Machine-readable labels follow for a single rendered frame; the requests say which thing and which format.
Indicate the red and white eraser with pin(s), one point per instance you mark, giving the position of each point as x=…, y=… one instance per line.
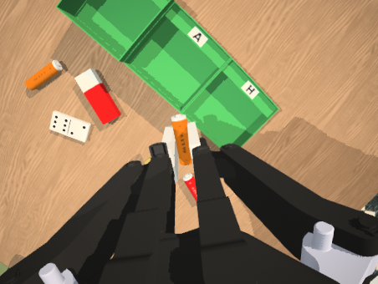
x=97, y=95

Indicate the white domino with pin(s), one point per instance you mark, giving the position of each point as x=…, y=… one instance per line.
x=70, y=126

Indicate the orange aa battery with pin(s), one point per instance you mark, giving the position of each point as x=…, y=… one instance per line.
x=43, y=75
x=179, y=125

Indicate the green three-compartment bin rack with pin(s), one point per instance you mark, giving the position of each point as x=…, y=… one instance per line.
x=231, y=107

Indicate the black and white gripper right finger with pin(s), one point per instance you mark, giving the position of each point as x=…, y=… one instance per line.
x=335, y=240

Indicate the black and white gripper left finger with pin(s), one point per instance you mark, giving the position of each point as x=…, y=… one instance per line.
x=89, y=238

